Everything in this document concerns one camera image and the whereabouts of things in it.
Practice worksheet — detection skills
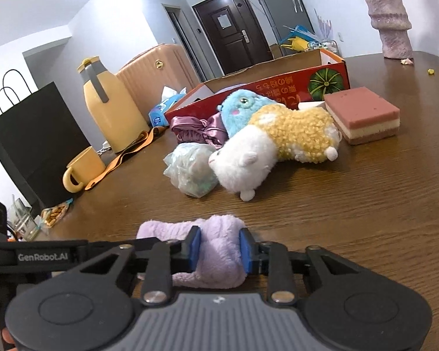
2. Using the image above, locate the pink layered sponge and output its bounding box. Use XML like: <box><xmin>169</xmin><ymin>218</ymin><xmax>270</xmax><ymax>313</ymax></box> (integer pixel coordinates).
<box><xmin>324</xmin><ymin>87</ymin><xmax>400</xmax><ymax>145</ymax></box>

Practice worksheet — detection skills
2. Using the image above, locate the yellow thermos jug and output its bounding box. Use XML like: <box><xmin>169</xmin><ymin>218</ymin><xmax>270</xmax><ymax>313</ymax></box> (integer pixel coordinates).
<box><xmin>78</xmin><ymin>56</ymin><xmax>150</xmax><ymax>153</ymax></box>

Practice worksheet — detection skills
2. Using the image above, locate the yellow ceramic mug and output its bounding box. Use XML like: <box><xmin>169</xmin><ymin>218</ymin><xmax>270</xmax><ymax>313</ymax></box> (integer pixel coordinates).
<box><xmin>62</xmin><ymin>147</ymin><xmax>106</xmax><ymax>193</ymax></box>

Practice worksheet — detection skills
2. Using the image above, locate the pink ribbed suitcase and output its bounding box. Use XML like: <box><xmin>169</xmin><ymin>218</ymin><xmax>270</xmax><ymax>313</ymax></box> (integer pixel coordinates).
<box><xmin>116</xmin><ymin>44</ymin><xmax>200</xmax><ymax>122</ymax></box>

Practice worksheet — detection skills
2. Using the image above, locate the black paper shopping bag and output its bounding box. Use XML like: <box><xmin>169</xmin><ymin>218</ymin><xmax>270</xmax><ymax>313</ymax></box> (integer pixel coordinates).
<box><xmin>0</xmin><ymin>82</ymin><xmax>89</xmax><ymax>213</ymax></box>

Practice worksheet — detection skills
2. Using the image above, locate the blue plush toy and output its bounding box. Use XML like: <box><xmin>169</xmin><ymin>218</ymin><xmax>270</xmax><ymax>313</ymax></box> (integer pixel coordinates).
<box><xmin>217</xmin><ymin>89</ymin><xmax>277</xmax><ymax>138</ymax></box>

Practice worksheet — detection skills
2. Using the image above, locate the wire storage rack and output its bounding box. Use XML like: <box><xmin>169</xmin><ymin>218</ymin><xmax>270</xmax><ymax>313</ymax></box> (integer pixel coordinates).
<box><xmin>314</xmin><ymin>40</ymin><xmax>341</xmax><ymax>56</ymax></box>

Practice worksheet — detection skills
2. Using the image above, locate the orange strap band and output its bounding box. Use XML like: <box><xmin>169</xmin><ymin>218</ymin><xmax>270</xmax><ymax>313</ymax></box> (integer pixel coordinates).
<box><xmin>85</xmin><ymin>126</ymin><xmax>166</xmax><ymax>191</ymax></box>

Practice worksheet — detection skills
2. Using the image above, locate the blue tissue pack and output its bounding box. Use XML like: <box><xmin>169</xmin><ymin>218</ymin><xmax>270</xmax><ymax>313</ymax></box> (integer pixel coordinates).
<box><xmin>148</xmin><ymin>86</ymin><xmax>186</xmax><ymax>127</ymax></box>

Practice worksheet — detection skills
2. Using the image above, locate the yellow watering can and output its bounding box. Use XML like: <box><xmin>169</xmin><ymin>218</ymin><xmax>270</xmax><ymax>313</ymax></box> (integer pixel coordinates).
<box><xmin>280</xmin><ymin>37</ymin><xmax>308</xmax><ymax>52</ymax></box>

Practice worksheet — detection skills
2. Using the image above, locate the white yellow plush alpaca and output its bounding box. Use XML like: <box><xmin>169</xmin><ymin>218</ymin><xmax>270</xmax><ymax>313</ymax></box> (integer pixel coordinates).
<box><xmin>208</xmin><ymin>104</ymin><xmax>342</xmax><ymax>201</ymax></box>

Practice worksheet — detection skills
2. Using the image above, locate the purple satin scrunchie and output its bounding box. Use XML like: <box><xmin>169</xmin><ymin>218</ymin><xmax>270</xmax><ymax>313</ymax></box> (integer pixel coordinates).
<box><xmin>169</xmin><ymin>113</ymin><xmax>229</xmax><ymax>149</ymax></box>

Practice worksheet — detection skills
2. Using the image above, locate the red orange cardboard box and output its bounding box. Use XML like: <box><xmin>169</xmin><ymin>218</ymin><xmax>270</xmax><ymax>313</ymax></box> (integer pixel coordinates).
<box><xmin>165</xmin><ymin>48</ymin><xmax>350</xmax><ymax>121</ymax></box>

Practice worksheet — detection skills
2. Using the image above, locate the lilac fluffy headband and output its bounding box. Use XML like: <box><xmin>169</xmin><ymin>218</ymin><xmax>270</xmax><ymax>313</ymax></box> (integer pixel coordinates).
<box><xmin>137</xmin><ymin>215</ymin><xmax>246</xmax><ymax>289</ymax></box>

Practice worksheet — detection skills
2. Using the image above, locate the fallen pink petal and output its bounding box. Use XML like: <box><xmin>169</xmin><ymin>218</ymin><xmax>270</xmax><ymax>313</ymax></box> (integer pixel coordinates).
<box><xmin>400</xmin><ymin>58</ymin><xmax>414</xmax><ymax>66</ymax></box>

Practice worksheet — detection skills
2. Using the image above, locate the iridescent mesh bath pouf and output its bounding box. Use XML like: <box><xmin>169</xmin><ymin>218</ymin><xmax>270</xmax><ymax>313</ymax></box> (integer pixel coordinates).
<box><xmin>163</xmin><ymin>143</ymin><xmax>218</xmax><ymax>198</ymax></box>

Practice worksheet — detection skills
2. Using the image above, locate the grey refrigerator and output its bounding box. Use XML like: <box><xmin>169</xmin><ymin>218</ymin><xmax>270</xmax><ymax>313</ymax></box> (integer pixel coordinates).
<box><xmin>258</xmin><ymin>0</ymin><xmax>314</xmax><ymax>43</ymax></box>

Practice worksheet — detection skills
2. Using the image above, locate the bag of nuts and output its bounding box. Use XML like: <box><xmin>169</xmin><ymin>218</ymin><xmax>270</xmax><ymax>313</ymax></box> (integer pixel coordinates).
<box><xmin>40</xmin><ymin>199</ymin><xmax>73</xmax><ymax>228</ymax></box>

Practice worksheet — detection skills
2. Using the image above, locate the purple textured vase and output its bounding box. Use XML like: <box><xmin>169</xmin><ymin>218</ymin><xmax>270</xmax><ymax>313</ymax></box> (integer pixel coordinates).
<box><xmin>365</xmin><ymin>0</ymin><xmax>413</xmax><ymax>60</ymax></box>

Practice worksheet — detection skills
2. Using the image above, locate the dark brown entrance door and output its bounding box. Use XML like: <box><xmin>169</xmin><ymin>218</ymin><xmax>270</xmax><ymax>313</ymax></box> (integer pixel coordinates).
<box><xmin>193</xmin><ymin>0</ymin><xmax>273</xmax><ymax>75</ymax></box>

